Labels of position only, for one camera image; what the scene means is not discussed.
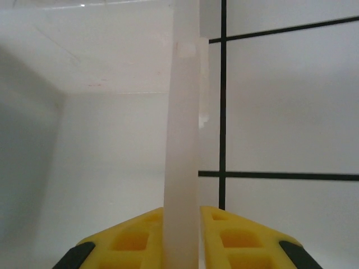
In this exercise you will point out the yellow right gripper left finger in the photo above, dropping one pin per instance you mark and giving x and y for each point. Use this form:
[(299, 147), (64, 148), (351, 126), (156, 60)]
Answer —
[(134, 252)]

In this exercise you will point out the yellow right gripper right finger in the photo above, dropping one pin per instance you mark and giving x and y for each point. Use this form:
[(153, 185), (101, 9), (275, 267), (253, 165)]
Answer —
[(238, 252)]

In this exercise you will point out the translucent white plastic bin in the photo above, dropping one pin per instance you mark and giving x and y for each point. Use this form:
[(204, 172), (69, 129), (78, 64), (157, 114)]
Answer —
[(182, 140)]

